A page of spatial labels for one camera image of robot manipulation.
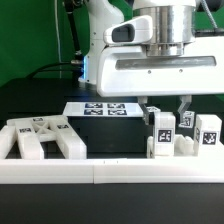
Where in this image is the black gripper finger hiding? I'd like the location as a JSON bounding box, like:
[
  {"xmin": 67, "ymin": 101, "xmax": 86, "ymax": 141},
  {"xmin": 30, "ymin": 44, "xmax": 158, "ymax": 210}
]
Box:
[
  {"xmin": 137, "ymin": 96, "xmax": 150, "ymax": 125},
  {"xmin": 178, "ymin": 95, "xmax": 192, "ymax": 123}
]

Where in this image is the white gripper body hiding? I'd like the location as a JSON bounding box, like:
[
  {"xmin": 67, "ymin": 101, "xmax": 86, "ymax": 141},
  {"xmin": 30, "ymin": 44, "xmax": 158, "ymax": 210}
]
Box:
[{"xmin": 97, "ymin": 36, "xmax": 224, "ymax": 97}]

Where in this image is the white chair seat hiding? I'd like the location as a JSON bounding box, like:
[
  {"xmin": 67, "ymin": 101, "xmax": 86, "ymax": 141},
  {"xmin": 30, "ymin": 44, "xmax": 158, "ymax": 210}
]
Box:
[{"xmin": 146, "ymin": 134, "xmax": 195, "ymax": 158}]

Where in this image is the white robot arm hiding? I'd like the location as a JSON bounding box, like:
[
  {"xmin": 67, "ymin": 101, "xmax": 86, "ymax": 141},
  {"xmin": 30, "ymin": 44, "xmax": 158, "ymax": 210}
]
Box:
[{"xmin": 79, "ymin": 0, "xmax": 224, "ymax": 117}]

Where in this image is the white chair backrest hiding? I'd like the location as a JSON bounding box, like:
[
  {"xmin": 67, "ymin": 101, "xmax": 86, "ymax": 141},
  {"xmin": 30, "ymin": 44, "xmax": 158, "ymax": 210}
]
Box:
[{"xmin": 7, "ymin": 115, "xmax": 87, "ymax": 160}]

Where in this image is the white tagged cube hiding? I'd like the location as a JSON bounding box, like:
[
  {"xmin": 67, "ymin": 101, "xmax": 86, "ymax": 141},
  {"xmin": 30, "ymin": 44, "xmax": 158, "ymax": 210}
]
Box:
[
  {"xmin": 179, "ymin": 111, "xmax": 195, "ymax": 128},
  {"xmin": 147, "ymin": 106, "xmax": 161, "ymax": 113}
]

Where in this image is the white tagged cube right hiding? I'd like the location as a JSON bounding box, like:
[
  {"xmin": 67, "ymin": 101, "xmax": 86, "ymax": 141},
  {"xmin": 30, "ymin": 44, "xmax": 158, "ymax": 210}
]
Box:
[{"xmin": 179, "ymin": 111, "xmax": 195, "ymax": 128}]

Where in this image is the white base tag plate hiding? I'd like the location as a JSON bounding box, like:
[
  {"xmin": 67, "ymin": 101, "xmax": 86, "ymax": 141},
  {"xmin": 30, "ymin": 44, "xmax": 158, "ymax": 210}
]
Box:
[{"xmin": 63, "ymin": 102, "xmax": 143, "ymax": 117}]

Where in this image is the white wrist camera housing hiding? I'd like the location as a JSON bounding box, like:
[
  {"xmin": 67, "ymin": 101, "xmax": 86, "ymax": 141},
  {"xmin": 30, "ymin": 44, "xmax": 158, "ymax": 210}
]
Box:
[{"xmin": 103, "ymin": 15, "xmax": 153, "ymax": 45}]

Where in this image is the black cable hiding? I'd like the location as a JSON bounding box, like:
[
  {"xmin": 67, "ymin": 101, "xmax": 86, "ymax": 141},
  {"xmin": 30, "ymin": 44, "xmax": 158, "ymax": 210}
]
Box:
[{"xmin": 26, "ymin": 0, "xmax": 84, "ymax": 80}]

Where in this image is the white U-shaped frame wall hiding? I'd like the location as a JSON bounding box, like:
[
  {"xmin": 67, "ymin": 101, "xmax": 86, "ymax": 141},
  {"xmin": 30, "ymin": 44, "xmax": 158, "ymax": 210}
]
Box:
[{"xmin": 0, "ymin": 126, "xmax": 224, "ymax": 184}]

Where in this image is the white cable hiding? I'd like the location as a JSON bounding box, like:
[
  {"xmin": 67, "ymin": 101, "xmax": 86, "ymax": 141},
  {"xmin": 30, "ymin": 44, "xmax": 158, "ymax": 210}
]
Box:
[{"xmin": 53, "ymin": 0, "xmax": 63, "ymax": 79}]

